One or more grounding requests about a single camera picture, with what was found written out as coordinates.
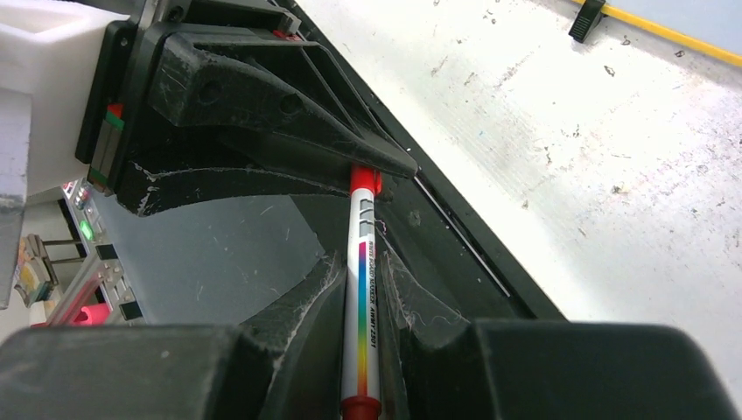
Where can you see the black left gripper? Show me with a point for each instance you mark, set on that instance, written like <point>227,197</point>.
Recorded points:
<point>194,101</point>

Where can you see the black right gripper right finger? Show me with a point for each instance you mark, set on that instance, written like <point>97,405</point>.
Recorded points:
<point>437,363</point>

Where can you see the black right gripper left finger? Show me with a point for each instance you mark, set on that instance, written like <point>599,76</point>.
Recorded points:
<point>282,363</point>

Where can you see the red capped whiteboard marker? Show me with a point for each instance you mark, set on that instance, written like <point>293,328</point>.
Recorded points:
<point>360,392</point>

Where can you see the red marker cap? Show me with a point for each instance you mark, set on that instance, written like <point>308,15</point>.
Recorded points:
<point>363,177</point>

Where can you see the black whiteboard clip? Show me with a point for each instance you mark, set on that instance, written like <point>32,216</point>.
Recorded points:
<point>587,18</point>

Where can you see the yellow framed whiteboard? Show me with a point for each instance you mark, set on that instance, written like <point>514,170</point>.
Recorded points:
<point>712,27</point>

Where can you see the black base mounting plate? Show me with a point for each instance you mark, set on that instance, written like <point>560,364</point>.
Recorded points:
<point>431,232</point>

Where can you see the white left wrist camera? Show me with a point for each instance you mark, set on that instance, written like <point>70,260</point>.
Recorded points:
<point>49,53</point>

